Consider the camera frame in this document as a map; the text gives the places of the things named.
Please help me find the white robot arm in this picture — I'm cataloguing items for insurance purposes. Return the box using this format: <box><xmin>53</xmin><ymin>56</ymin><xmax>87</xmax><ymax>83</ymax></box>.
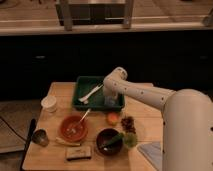
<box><xmin>103</xmin><ymin>67</ymin><xmax>213</xmax><ymax>171</ymax></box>

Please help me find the green plastic tray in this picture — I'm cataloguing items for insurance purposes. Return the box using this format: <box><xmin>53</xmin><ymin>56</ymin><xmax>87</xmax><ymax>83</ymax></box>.
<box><xmin>72</xmin><ymin>76</ymin><xmax>125</xmax><ymax>111</ymax></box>

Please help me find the rectangular sponge block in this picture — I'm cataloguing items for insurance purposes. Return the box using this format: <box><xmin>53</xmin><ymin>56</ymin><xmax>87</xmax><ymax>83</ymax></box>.
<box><xmin>66</xmin><ymin>146</ymin><xmax>92</xmax><ymax>161</ymax></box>

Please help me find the orange fruit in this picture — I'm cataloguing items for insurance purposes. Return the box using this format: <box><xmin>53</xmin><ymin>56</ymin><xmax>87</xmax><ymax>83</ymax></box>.
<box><xmin>106</xmin><ymin>112</ymin><xmax>119</xmax><ymax>126</ymax></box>

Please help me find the white plastic fork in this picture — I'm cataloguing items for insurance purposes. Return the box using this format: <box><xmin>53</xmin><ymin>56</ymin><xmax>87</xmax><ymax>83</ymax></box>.
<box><xmin>78</xmin><ymin>84</ymin><xmax>103</xmax><ymax>104</ymax></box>

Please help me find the dark red grapes bunch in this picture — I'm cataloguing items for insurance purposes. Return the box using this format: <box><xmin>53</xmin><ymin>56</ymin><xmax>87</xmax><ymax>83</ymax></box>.
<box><xmin>121</xmin><ymin>116</ymin><xmax>136</xmax><ymax>133</ymax></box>

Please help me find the dark brown bowl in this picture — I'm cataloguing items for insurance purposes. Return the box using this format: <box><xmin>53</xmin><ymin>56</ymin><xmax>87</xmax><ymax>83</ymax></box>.
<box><xmin>96</xmin><ymin>128</ymin><xmax>123</xmax><ymax>156</ymax></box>

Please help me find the green cucumber toy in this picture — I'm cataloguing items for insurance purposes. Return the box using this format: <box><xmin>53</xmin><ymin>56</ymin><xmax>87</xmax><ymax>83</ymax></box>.
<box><xmin>100</xmin><ymin>133</ymin><xmax>124</xmax><ymax>148</ymax></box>

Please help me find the green cup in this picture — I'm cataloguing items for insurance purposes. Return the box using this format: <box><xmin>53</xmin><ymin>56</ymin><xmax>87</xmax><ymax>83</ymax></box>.
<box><xmin>123</xmin><ymin>132</ymin><xmax>137</xmax><ymax>148</ymax></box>

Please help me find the orange bowl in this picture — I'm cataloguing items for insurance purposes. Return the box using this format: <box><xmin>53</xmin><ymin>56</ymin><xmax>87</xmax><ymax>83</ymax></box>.
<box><xmin>58</xmin><ymin>115</ymin><xmax>88</xmax><ymax>142</ymax></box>

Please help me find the spoon in orange bowl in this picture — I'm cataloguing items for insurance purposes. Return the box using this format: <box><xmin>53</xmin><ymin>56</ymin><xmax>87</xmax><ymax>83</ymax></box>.
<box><xmin>67</xmin><ymin>108</ymin><xmax>91</xmax><ymax>134</ymax></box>

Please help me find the white paper cup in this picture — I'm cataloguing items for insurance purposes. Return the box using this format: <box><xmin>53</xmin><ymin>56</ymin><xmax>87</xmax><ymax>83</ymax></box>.
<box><xmin>41</xmin><ymin>96</ymin><xmax>57</xmax><ymax>113</ymax></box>

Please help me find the yellow banana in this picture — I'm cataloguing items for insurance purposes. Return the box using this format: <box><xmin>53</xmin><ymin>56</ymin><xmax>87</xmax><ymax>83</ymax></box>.
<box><xmin>55</xmin><ymin>137</ymin><xmax>81</xmax><ymax>147</ymax></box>

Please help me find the blue grey cloth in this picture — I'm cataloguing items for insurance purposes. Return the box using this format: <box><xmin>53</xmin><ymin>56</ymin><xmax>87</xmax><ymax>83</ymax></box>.
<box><xmin>137</xmin><ymin>142</ymin><xmax>162</xmax><ymax>171</ymax></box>

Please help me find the small dark metal cup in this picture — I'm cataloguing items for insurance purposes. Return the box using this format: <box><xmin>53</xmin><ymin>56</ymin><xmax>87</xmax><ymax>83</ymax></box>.
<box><xmin>32</xmin><ymin>129</ymin><xmax>49</xmax><ymax>147</ymax></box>

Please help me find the wooden chair frame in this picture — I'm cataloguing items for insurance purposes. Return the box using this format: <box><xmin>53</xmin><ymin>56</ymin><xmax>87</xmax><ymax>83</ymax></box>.
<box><xmin>55</xmin><ymin>0</ymin><xmax>134</xmax><ymax>31</ymax></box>

